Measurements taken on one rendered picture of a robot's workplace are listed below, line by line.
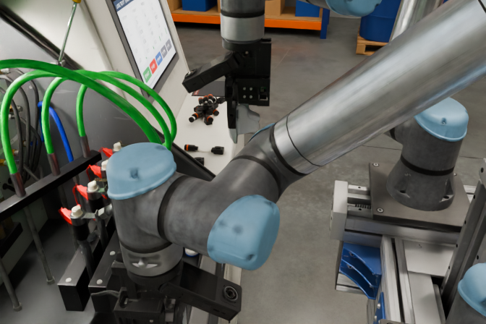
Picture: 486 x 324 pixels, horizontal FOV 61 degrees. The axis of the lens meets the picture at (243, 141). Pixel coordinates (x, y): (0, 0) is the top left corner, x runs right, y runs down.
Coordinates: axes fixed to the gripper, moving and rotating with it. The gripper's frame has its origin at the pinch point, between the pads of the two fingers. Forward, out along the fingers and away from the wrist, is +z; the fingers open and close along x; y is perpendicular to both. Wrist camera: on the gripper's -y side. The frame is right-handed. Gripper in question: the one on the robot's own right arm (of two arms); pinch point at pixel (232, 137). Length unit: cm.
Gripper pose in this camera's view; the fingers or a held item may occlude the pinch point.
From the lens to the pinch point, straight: 82.3
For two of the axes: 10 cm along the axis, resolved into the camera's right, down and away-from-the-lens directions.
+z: 0.0, 8.6, 5.1
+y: 10.0, 0.3, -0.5
